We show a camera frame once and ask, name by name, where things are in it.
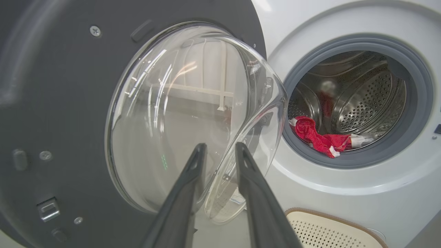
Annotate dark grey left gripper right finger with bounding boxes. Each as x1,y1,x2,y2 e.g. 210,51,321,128
235,142,304,248

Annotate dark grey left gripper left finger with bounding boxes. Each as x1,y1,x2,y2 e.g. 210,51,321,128
140,143,208,248

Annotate red basketball jersey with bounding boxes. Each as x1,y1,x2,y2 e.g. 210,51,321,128
289,115,374,159

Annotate black round glass washer door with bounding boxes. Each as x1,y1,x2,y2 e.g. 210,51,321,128
0,0,289,248

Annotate cream perforated laundry basket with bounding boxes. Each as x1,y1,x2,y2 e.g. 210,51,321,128
285,207,388,248

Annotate white front-load washing machine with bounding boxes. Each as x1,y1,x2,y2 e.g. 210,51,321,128
252,0,441,248

